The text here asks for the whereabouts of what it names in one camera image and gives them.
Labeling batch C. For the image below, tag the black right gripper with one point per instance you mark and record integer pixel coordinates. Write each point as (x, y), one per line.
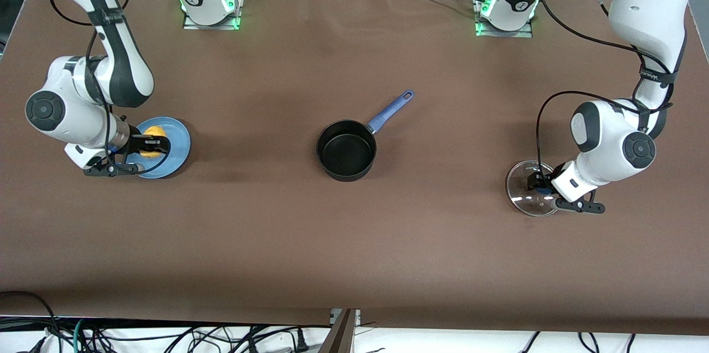
(136, 143)

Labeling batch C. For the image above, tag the brown wooden beam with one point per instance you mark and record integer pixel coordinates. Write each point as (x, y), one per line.
(339, 336)

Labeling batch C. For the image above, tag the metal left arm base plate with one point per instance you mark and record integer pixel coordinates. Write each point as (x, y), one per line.
(523, 33)

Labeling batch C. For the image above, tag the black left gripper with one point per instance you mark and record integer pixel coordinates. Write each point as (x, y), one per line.
(538, 180)

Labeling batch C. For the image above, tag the black power plug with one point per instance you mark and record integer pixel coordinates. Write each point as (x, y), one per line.
(301, 342)

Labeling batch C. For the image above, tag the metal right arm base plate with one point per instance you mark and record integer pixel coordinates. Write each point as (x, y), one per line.
(235, 9)

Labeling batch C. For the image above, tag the yellow potato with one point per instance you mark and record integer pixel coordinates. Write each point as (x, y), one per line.
(154, 132)

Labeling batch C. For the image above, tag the blue round plate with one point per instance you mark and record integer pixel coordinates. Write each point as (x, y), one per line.
(178, 148)

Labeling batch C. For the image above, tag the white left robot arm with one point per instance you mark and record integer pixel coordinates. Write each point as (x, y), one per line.
(648, 4)

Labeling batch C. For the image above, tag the glass lid with blue knob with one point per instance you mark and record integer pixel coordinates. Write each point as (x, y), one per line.
(523, 199)

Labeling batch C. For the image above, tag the brown table cover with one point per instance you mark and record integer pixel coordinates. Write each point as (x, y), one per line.
(354, 242)

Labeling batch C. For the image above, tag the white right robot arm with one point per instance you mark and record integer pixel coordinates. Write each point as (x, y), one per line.
(61, 109)

